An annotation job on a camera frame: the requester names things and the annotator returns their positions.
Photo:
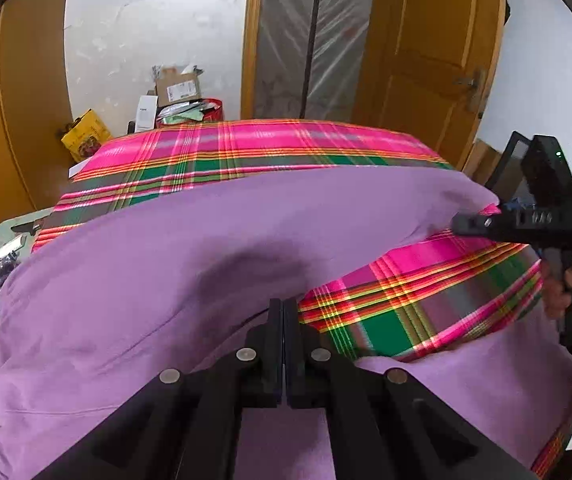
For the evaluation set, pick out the flat brown cardboard sheet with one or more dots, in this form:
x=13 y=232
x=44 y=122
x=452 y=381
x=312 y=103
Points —
x=480 y=160

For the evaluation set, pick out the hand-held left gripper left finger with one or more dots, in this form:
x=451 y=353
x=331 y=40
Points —
x=277 y=350

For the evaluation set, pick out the translucent plastic door curtain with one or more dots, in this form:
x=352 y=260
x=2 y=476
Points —
x=286 y=35

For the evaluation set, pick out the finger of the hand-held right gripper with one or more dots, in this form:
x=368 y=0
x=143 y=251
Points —
x=480 y=225

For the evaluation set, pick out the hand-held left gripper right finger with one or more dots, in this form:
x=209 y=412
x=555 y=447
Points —
x=292 y=350

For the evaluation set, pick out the pink plaid bed sheet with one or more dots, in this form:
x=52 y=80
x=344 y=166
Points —
x=266 y=145

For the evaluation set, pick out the black mesh office chair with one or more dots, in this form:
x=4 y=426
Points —
x=510 y=170

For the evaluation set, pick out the wooden door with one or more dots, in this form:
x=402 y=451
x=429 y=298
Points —
x=425 y=35

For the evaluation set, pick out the yellow bag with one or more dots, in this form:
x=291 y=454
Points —
x=86 y=135

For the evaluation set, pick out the wooden wardrobe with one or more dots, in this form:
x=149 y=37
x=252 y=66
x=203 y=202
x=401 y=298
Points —
x=16 y=110

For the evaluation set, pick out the purple fleece garment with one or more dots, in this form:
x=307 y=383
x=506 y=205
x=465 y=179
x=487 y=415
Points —
x=166 y=260

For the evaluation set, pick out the pale green small table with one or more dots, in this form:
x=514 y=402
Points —
x=6 y=235

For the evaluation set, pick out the white box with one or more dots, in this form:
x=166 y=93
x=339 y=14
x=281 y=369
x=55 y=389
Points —
x=146 y=112

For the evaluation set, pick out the wooden door frame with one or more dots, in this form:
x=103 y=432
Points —
x=252 y=35

